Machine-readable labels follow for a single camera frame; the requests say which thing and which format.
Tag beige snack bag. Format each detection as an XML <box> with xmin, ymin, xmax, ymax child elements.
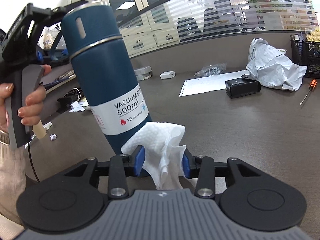
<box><xmin>42</xmin><ymin>27</ymin><xmax>60</xmax><ymax>50</ymax></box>

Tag person's left hand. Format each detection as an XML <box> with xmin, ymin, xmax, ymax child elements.
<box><xmin>0</xmin><ymin>64</ymin><xmax>52</xmax><ymax>133</ymax></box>

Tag blue vacuum bottle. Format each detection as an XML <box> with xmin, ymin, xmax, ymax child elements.
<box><xmin>51</xmin><ymin>1</ymin><xmax>153</xmax><ymax>155</ymax></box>

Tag striped glass partition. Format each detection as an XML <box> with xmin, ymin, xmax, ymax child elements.
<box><xmin>115</xmin><ymin>0</ymin><xmax>320</xmax><ymax>58</ymax></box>

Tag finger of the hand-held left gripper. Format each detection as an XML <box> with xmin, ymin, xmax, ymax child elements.
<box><xmin>36</xmin><ymin>47</ymin><xmax>72</xmax><ymax>65</ymax></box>
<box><xmin>31</xmin><ymin>1</ymin><xmax>87</xmax><ymax>28</ymax></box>

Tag black cable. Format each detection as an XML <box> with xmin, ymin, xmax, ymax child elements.
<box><xmin>26</xmin><ymin>140</ymin><xmax>41</xmax><ymax>182</ymax></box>

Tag white perforated paper sheet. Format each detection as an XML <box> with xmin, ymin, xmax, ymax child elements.
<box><xmin>179</xmin><ymin>70</ymin><xmax>248</xmax><ymax>97</ymax></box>

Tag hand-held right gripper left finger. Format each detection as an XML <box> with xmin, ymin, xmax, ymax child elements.
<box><xmin>64</xmin><ymin>145</ymin><xmax>145</xmax><ymax>198</ymax></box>

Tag clear plastic parts bag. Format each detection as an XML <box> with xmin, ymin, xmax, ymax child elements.
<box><xmin>194</xmin><ymin>63</ymin><xmax>227</xmax><ymax>77</ymax></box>

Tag tangled black cables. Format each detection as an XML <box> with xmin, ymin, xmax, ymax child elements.
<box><xmin>57</xmin><ymin>87</ymin><xmax>88</xmax><ymax>113</ymax></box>

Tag black leather case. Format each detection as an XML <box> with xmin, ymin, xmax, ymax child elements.
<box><xmin>225</xmin><ymin>74</ymin><xmax>261</xmax><ymax>99</ymax></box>

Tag orange-handled screwdriver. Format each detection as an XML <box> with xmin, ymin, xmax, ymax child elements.
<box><xmin>300</xmin><ymin>79</ymin><xmax>317</xmax><ymax>105</ymax></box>

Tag grey crumpled plastic bag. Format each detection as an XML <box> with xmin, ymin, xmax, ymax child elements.
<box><xmin>246</xmin><ymin>38</ymin><xmax>307</xmax><ymax>91</ymax></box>

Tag black office chair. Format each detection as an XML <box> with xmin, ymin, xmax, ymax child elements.
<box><xmin>177</xmin><ymin>17</ymin><xmax>202</xmax><ymax>42</ymax></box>

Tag metal bracelet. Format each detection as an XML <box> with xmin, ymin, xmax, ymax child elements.
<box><xmin>0</xmin><ymin>129</ymin><xmax>10</xmax><ymax>145</ymax></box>

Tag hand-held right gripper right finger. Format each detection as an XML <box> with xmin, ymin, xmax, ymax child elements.
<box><xmin>182</xmin><ymin>151</ymin><xmax>262</xmax><ymax>198</ymax></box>

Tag person's left forearm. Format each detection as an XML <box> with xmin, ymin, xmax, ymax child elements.
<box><xmin>0</xmin><ymin>140</ymin><xmax>28</xmax><ymax>230</ymax></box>

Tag black mesh desk organizer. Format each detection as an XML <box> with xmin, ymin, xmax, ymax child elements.
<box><xmin>290</xmin><ymin>34</ymin><xmax>320</xmax><ymax>79</ymax></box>

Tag white paper towel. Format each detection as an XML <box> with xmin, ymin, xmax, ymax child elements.
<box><xmin>121</xmin><ymin>122</ymin><xmax>187</xmax><ymax>190</ymax></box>

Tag beige paper cup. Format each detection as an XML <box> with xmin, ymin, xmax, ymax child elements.
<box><xmin>32</xmin><ymin>122</ymin><xmax>47</xmax><ymax>140</ymax></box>

